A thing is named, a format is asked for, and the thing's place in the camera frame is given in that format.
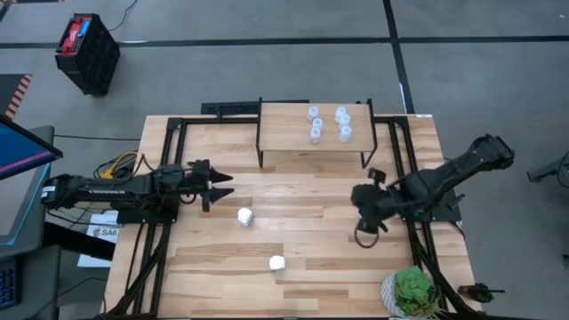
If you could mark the black aluminium table frame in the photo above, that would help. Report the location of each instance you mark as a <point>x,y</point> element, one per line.
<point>213,120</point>

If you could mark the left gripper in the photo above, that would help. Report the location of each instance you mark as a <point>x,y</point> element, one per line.
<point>193,182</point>

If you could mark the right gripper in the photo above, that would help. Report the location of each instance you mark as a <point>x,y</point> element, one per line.
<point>371,204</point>

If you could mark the green succulent in white pot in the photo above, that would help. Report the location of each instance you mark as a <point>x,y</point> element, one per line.
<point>411,291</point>

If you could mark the black plastic crate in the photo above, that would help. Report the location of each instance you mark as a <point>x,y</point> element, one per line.
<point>95,66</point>

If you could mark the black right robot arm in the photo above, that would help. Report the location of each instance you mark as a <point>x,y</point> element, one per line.
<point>467,166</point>

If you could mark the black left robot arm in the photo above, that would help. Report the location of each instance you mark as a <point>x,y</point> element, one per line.
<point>89,192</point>

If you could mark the red case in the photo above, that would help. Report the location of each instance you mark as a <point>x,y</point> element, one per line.
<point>71,37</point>

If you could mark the black handheld tool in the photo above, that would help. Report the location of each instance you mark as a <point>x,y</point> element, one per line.
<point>478,292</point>

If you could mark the clear bottle with coloured pills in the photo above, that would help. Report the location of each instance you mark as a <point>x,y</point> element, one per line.
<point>317,123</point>
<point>315,134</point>
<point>313,112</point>

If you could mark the black orange striped mat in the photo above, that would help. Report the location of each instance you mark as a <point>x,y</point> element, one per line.
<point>13,95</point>

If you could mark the dark chair base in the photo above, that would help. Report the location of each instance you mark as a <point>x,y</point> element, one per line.
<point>549,169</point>

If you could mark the backlit black keyboard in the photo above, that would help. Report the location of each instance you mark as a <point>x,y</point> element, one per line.
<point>6,282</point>

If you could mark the small blue object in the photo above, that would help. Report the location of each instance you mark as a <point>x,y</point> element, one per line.
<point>83,27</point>

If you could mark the wooden shelf with black frame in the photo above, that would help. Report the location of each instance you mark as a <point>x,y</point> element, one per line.
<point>284,129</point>

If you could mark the small white table label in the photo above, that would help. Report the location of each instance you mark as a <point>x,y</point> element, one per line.
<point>423,116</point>

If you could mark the white printed paper sheet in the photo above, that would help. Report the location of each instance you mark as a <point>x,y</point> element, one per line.
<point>104,229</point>

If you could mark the monitor with blue screen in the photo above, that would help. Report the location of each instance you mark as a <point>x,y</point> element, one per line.
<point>22,149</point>

